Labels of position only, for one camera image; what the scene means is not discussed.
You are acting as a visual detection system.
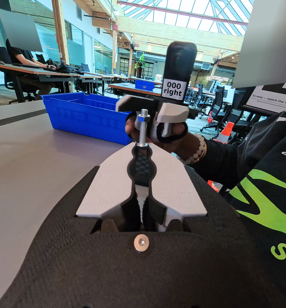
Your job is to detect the white bead bracelet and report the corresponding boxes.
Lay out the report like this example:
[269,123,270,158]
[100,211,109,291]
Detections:
[177,133,208,166]

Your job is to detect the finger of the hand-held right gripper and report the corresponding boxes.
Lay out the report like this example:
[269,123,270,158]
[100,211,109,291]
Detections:
[115,94,158,131]
[155,103,190,136]

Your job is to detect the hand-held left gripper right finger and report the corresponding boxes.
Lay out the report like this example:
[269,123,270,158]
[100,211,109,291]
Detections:
[146,142,208,231]

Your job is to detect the person's right forearm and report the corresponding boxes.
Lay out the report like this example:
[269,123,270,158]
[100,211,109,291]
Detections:
[189,138,254,188]

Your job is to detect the person's right hand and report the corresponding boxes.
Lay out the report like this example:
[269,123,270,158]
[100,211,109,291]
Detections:
[125,115,204,157]

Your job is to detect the black framed instruction sign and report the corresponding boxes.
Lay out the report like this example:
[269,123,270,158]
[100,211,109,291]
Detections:
[237,82,286,116]

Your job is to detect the black foam pad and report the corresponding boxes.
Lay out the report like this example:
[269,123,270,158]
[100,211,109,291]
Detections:
[130,148,156,187]

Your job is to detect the person's black printed shirt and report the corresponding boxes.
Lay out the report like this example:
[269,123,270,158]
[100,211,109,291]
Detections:
[220,99,286,308]

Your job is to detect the thin long steel bolt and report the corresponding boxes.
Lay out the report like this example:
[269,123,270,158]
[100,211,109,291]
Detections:
[137,109,150,148]

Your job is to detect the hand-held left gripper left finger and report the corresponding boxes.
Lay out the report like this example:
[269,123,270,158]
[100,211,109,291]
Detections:
[76,142,137,231]

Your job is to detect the wooden office table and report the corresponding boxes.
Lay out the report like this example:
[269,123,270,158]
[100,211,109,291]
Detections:
[0,62,102,103]
[108,83,162,97]

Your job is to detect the blue plastic bin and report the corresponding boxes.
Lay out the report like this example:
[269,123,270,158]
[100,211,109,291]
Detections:
[40,92,134,145]
[135,79,155,91]

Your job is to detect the green potted plant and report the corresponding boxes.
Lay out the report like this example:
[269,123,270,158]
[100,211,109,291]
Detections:
[133,54,147,69]

